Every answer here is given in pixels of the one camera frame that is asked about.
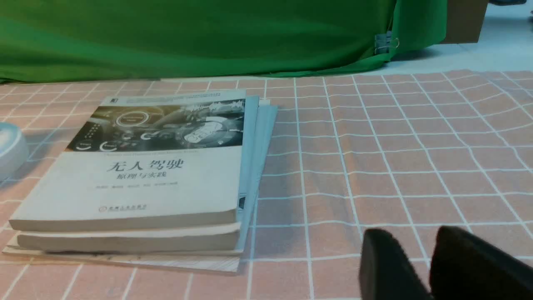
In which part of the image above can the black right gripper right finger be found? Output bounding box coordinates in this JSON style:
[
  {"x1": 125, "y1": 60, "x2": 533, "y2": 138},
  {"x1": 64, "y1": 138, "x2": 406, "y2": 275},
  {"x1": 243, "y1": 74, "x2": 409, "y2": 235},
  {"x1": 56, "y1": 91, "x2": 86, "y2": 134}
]
[{"x1": 429, "y1": 226, "x2": 533, "y2": 300}]

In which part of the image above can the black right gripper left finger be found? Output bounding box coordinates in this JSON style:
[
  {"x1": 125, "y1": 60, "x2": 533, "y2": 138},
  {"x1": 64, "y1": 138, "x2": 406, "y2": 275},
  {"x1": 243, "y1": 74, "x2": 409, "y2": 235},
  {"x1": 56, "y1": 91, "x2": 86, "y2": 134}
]
[{"x1": 359, "y1": 228, "x2": 432, "y2": 300}]

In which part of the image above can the white round lamp base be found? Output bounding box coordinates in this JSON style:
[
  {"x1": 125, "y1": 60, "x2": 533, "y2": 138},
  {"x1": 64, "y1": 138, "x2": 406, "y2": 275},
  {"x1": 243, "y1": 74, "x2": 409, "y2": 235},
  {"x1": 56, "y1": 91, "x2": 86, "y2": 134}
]
[{"x1": 0, "y1": 122, "x2": 29, "y2": 181}]

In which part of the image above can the pink checkered tablecloth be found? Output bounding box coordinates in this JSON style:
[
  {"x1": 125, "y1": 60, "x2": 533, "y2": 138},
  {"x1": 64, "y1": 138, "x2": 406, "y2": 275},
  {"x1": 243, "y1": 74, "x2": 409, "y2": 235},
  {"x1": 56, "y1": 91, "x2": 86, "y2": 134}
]
[{"x1": 1, "y1": 70, "x2": 533, "y2": 300}]

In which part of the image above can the bottom thin book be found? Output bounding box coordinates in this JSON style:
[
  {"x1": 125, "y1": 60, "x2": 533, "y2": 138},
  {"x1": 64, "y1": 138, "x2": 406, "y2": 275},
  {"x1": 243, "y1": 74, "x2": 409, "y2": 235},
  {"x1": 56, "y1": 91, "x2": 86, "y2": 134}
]
[{"x1": 2, "y1": 100, "x2": 277, "y2": 275}]

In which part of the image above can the middle white book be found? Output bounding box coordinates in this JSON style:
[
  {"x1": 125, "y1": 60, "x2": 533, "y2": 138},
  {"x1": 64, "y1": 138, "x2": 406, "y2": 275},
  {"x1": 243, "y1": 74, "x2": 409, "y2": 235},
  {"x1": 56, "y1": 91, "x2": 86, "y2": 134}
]
[{"x1": 17, "y1": 96, "x2": 261, "y2": 253}]

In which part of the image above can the white book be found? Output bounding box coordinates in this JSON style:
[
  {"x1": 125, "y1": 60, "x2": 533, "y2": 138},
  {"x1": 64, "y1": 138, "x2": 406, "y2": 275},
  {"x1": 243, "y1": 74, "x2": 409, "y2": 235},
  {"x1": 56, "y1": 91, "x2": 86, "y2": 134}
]
[
  {"x1": 8, "y1": 89, "x2": 248, "y2": 232},
  {"x1": 17, "y1": 96, "x2": 261, "y2": 253}
]

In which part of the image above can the metal binder clip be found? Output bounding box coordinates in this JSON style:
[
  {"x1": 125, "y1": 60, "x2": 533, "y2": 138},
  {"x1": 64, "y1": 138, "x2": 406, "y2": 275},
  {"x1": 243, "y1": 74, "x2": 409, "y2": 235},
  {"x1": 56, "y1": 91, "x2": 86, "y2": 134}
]
[{"x1": 374, "y1": 30, "x2": 400, "y2": 55}]

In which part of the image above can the top white book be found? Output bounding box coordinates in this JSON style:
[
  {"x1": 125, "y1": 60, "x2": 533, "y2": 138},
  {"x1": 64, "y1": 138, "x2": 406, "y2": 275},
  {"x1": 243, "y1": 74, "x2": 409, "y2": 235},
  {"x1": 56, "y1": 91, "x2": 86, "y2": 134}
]
[{"x1": 8, "y1": 89, "x2": 248, "y2": 232}]

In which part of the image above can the brown cardboard box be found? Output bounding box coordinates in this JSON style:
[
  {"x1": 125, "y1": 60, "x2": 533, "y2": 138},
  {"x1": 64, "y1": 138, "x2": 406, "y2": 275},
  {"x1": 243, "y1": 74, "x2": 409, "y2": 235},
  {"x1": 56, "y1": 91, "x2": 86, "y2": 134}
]
[{"x1": 441, "y1": 0, "x2": 488, "y2": 44}]

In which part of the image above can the green backdrop cloth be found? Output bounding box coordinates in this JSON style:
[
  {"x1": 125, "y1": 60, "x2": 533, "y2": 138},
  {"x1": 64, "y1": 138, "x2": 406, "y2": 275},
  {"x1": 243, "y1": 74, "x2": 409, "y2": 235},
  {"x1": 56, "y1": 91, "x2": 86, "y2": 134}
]
[{"x1": 0, "y1": 0, "x2": 447, "y2": 83}]

